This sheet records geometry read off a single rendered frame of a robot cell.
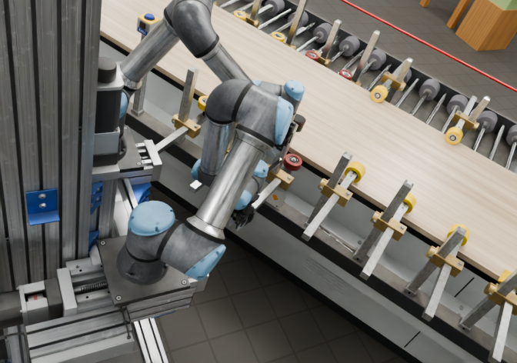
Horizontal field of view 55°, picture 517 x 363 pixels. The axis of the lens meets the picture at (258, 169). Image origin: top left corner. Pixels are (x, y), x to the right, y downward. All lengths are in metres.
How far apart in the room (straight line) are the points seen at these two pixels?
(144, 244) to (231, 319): 1.40
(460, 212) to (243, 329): 1.21
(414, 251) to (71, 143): 1.62
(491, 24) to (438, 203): 4.30
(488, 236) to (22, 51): 1.98
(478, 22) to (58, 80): 5.82
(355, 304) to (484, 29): 4.46
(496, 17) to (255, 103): 5.34
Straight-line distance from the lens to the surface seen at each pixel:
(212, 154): 1.54
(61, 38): 1.10
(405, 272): 2.43
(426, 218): 2.29
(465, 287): 2.44
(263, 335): 2.70
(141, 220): 1.34
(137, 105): 2.49
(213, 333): 2.64
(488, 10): 6.53
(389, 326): 2.78
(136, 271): 1.46
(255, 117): 1.31
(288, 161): 2.18
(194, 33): 1.49
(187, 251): 1.32
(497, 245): 2.42
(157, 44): 1.67
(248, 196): 1.63
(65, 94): 1.18
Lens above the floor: 2.30
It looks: 42 degrees down
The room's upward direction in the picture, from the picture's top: 21 degrees clockwise
